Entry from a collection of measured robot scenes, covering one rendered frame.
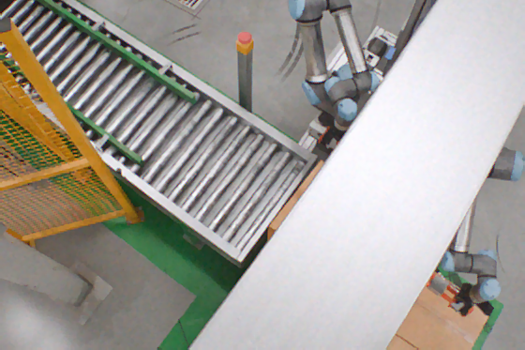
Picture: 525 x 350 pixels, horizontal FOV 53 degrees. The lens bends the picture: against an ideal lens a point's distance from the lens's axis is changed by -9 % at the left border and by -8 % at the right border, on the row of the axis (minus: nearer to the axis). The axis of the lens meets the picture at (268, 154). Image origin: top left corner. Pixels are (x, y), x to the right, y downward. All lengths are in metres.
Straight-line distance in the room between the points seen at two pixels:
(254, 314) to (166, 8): 3.97
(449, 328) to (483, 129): 2.65
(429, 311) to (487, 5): 2.61
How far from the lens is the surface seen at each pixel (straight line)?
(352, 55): 2.31
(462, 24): 0.45
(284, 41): 4.04
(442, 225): 0.37
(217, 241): 2.87
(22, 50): 1.81
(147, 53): 3.34
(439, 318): 3.02
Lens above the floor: 3.39
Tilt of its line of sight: 69 degrees down
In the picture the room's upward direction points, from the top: 5 degrees clockwise
